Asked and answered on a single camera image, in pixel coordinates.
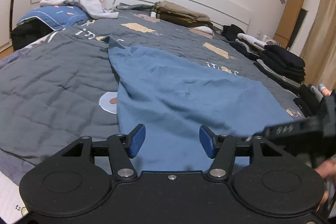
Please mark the tall cardboard roll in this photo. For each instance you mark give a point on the tall cardboard roll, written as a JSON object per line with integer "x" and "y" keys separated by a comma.
{"x": 287, "y": 22}

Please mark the blue shirt garment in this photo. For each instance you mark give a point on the blue shirt garment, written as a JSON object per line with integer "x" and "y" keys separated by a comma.
{"x": 173, "y": 97}

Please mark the white small fan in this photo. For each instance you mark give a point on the white small fan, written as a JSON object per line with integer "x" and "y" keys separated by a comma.
{"x": 269, "y": 41}

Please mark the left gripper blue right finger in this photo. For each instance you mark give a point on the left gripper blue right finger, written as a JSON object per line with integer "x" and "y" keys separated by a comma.
{"x": 220, "y": 148}

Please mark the olive brown folded blanket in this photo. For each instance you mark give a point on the olive brown folded blanket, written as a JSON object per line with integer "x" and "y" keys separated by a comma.
{"x": 180, "y": 15}

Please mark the beige curtain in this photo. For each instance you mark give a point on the beige curtain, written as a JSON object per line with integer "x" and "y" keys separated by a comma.
{"x": 319, "y": 49}

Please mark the white folded garment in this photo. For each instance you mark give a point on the white folded garment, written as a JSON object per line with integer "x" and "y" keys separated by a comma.
{"x": 253, "y": 41}

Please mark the blue patterned pillow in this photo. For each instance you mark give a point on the blue patterned pillow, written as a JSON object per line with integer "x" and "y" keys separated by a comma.
{"x": 56, "y": 17}

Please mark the patterned folded clothes pile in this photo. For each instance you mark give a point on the patterned folded clothes pile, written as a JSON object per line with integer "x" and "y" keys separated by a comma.
{"x": 308, "y": 99}

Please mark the person right hand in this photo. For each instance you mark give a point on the person right hand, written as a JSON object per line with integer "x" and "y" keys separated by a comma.
{"x": 327, "y": 171}

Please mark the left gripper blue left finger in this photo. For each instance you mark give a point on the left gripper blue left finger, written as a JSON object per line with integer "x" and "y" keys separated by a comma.
{"x": 121, "y": 149}

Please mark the white cartoon bed sheet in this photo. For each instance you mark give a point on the white cartoon bed sheet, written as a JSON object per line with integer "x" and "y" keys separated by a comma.
{"x": 12, "y": 207}

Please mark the black folded clothes stack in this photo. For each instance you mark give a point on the black folded clothes stack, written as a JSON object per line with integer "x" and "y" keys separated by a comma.
{"x": 284, "y": 63}

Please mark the black garment near headboard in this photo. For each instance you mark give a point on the black garment near headboard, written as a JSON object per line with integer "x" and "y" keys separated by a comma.
{"x": 231, "y": 32}

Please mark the grey quilted bedspread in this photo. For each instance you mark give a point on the grey quilted bedspread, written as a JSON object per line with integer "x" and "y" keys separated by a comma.
{"x": 64, "y": 87}

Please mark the light grey hoodie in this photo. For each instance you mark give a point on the light grey hoodie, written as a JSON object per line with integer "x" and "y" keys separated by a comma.
{"x": 92, "y": 7}

